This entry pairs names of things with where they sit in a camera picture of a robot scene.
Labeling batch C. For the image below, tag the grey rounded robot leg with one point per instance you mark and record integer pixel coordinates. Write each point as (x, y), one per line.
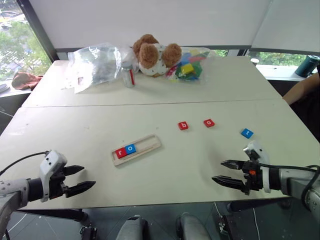
(192, 226)
(131, 228)

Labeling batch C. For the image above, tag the brown crumpled cloth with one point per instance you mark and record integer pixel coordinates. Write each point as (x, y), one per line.
(25, 80)

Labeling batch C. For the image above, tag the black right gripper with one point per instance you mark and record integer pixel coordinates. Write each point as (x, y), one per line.
(252, 178)

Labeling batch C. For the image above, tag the brown teddy bear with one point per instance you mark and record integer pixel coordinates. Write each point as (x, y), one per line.
(153, 56)

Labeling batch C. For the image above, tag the small bottle with red label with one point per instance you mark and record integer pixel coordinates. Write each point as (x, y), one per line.
(128, 76)

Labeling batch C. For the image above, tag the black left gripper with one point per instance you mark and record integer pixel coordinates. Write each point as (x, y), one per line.
(57, 186)

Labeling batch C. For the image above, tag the blue letter tile o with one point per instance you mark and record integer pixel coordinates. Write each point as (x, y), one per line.
(130, 148)

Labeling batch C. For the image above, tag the red letter tile o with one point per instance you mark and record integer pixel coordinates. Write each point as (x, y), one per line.
(209, 123)

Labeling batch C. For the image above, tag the red letter tile b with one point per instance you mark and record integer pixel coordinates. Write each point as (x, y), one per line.
(184, 125)

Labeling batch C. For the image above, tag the clear bag of coloured blocks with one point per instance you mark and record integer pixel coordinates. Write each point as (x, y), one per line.
(191, 67)

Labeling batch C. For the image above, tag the black table frame bar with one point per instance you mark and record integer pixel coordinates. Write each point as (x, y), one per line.
(260, 205)
(55, 213)

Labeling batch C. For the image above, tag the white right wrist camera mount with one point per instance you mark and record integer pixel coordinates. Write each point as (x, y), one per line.
(257, 152)

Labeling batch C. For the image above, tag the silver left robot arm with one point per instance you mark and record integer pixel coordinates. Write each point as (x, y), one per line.
(12, 193)

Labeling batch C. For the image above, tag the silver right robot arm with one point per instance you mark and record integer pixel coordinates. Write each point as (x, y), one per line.
(295, 182)

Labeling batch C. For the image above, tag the clear bag with dark contents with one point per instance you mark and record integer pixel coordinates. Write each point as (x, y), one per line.
(100, 65)

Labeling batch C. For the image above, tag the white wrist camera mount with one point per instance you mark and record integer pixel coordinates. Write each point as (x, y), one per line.
(50, 161)
(257, 152)

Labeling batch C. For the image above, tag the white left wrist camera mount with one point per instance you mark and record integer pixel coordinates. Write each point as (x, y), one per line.
(50, 161)

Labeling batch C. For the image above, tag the red letter tile r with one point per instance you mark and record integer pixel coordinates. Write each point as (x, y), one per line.
(121, 152)

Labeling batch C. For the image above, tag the teal drinking bottle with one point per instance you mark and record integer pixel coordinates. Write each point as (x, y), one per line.
(306, 65)

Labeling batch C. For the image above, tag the wooden letter tray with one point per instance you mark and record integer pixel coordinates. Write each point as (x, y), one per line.
(147, 147)

